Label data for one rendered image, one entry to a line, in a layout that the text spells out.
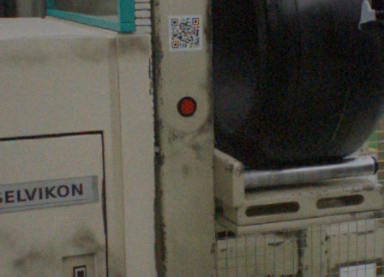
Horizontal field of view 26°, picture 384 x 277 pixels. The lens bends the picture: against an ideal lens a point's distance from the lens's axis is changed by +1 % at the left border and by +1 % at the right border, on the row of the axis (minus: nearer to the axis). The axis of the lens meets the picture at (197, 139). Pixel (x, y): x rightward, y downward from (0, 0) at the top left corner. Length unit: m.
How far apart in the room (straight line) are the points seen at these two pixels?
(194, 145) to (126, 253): 0.76
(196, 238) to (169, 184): 0.15
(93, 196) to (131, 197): 0.05
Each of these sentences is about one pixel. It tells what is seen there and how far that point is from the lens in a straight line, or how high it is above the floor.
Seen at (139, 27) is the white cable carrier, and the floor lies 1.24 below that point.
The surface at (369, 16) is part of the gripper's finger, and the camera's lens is 1.66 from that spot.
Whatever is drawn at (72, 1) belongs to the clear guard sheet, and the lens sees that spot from 1.36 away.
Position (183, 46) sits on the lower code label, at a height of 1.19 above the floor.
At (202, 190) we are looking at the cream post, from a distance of 1.85.
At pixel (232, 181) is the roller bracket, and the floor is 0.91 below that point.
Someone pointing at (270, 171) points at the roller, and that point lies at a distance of 1.82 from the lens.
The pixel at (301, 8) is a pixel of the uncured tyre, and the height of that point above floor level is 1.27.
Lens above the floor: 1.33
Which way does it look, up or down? 11 degrees down
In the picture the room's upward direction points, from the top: 1 degrees counter-clockwise
